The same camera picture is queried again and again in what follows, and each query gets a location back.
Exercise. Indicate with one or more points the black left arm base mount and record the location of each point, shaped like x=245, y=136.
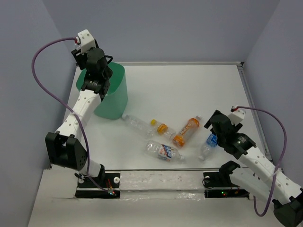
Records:
x=109, y=188

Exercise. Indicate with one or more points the clear bottle yellow cap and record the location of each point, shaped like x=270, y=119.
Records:
x=163, y=129

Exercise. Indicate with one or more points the clear bottle white blue label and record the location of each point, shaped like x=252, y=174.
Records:
x=163, y=152

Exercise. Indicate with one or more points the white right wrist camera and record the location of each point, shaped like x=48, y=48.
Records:
x=237, y=115

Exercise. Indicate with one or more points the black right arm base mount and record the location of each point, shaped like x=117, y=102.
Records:
x=218, y=183

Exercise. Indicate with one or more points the orange label bottle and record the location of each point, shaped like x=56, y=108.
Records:
x=187, y=132

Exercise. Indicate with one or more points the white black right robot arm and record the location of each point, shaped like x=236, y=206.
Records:
x=267, y=182

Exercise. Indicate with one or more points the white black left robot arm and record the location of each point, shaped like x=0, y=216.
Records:
x=64, y=146

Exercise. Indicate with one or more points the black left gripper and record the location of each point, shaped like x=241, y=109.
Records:
x=80, y=58

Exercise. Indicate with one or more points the long clear bottle white cap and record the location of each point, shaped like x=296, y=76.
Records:
x=138, y=125

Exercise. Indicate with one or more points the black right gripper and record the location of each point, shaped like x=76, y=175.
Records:
x=236, y=128

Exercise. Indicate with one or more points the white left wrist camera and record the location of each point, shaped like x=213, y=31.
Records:
x=85, y=41

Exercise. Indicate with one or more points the green plastic bin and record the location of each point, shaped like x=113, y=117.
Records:
x=114, y=104

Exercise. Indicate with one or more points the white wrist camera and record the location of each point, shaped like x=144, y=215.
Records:
x=237, y=115
x=85, y=41

